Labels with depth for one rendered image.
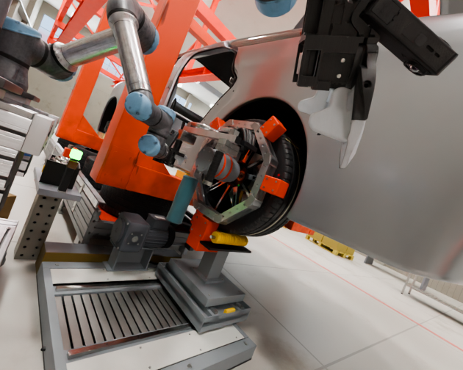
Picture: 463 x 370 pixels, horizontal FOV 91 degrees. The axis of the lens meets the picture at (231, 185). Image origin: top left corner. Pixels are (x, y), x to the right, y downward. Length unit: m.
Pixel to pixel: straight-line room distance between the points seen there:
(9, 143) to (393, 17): 0.70
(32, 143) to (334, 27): 0.63
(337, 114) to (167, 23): 1.33
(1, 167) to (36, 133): 0.10
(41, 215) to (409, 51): 1.56
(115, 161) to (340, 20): 1.24
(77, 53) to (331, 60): 1.06
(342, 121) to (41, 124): 0.62
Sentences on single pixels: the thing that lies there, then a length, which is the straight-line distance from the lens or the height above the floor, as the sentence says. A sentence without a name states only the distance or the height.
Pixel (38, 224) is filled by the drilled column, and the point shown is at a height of 0.20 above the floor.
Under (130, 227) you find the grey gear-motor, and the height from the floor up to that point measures 0.37.
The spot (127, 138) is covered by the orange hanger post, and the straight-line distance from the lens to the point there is 1.40.
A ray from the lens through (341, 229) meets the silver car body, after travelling 0.94.
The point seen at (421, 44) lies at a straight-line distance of 0.35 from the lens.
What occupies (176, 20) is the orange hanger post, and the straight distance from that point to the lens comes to 1.57.
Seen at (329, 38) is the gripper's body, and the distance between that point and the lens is 0.31.
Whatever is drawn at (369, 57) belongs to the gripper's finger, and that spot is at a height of 0.98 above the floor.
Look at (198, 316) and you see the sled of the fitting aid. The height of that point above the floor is 0.15.
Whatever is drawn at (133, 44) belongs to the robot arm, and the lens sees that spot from 0.92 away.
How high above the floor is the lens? 0.80
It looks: 1 degrees down
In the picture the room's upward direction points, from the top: 22 degrees clockwise
